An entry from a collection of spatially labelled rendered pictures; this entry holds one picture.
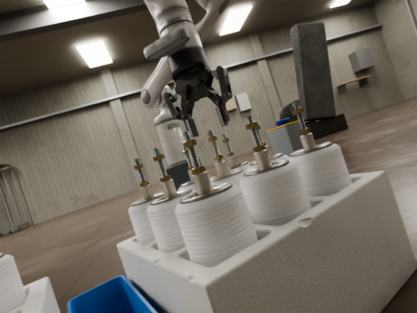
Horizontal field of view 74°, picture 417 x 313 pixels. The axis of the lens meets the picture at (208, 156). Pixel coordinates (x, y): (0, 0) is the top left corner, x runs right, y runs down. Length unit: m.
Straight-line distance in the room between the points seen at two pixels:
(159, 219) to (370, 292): 0.33
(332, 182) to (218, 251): 0.24
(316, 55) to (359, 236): 4.79
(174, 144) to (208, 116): 7.48
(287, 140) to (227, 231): 0.45
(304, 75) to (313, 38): 0.65
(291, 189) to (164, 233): 0.21
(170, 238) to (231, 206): 0.14
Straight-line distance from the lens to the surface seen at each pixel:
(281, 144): 0.76
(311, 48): 5.19
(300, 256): 0.38
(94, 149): 8.47
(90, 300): 0.65
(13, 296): 0.54
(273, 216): 0.42
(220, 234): 0.34
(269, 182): 0.40
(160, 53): 0.53
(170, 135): 1.05
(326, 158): 0.50
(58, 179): 8.70
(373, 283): 0.51
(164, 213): 0.44
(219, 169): 0.53
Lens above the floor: 0.30
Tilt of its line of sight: level
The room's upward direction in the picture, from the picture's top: 18 degrees counter-clockwise
